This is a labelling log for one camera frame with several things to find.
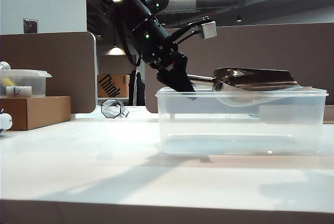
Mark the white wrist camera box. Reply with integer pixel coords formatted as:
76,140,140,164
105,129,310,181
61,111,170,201
199,16,218,40

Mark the metal ice scoop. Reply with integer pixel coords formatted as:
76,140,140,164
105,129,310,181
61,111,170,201
187,67,300,108

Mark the wide brown partition panel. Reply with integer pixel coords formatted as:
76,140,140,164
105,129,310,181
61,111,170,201
144,22,334,125

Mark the hanging dark jacket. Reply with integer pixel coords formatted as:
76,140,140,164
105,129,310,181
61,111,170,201
128,69,146,107

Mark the brown partition panel rounded corner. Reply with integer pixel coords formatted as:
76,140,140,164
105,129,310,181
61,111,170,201
0,31,98,114

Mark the round clear plastic container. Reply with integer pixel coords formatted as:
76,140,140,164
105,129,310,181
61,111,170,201
0,68,53,98

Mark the rectangular transparent plastic container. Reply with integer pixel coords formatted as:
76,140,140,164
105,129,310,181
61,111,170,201
154,86,329,156

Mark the small white labelled bottle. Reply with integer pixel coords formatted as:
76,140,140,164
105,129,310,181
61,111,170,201
6,86,33,97

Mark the white black RC transmitter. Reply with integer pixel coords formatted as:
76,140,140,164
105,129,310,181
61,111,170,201
0,108,13,132

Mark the brown cardboard box with label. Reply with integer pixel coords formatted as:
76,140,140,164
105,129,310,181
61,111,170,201
0,96,72,131

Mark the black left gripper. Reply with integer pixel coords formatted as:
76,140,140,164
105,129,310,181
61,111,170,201
142,46,198,101

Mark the octagonal clear glass cup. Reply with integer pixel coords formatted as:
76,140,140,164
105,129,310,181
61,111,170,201
101,98,123,119

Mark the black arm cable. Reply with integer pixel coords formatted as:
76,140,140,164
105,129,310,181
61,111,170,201
120,0,143,67

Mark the cardboard box with Think print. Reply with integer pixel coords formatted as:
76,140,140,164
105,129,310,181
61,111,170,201
97,74,130,98

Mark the round pendant lamp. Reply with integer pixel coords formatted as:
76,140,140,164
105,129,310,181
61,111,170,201
106,46,125,56

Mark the metal wall plate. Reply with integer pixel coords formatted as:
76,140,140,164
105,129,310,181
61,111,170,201
23,18,39,34

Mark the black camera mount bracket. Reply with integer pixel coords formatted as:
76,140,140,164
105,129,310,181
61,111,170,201
169,20,207,45

